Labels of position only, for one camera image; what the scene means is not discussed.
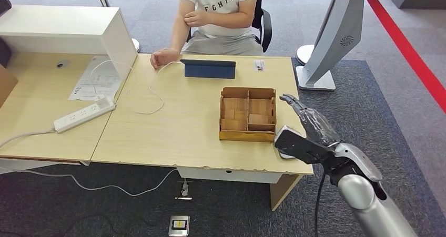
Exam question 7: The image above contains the wooden compartment box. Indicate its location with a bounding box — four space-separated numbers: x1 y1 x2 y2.
218 86 277 143

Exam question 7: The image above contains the grey card reader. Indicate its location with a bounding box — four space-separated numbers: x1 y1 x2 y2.
274 126 304 160

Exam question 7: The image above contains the person's right hand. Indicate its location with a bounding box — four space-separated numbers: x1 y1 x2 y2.
149 48 181 70

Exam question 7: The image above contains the person's hand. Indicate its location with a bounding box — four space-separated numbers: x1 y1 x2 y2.
149 48 181 70
184 9 210 28

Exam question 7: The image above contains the person's left hand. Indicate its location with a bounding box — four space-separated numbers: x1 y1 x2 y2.
184 9 210 28

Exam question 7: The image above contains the dark blue tablet case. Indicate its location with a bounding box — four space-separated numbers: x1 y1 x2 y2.
179 59 237 80

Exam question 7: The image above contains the light wooden desk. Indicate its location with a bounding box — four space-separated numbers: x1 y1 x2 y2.
91 54 313 212
0 53 121 175

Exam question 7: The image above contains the white desk drawer panel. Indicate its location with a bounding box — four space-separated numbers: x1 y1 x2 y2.
177 167 283 184

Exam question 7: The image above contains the floor outlet with plug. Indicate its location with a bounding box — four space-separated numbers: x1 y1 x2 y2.
174 179 193 201

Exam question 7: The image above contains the clear plastic film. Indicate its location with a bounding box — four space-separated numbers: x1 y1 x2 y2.
296 105 341 146

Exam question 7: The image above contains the white round stand base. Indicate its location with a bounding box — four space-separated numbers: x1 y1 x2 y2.
296 44 315 66

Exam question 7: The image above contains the silver floor socket box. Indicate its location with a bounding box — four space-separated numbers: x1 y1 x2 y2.
168 215 191 237

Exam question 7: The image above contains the printed paper sheet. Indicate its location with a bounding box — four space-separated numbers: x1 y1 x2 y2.
68 56 123 102

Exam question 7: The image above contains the grey kiosk display stand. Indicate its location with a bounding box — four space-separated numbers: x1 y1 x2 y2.
295 0 391 91

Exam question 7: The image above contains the white power strip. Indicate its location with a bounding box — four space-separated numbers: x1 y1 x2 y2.
53 97 116 135

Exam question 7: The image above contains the dark grey floor mat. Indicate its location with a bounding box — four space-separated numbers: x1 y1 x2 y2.
0 58 446 237

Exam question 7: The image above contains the white counter shelf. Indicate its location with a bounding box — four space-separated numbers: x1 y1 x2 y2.
0 5 138 102

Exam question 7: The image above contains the thin white charging cable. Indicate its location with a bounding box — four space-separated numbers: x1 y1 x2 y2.
89 59 184 116

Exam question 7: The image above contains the white floor cable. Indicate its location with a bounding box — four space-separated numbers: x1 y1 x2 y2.
0 168 178 198

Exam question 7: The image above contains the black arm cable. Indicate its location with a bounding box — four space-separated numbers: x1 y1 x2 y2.
315 169 328 237

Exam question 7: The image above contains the white power strip cord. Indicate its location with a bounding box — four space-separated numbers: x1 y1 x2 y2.
0 129 56 149

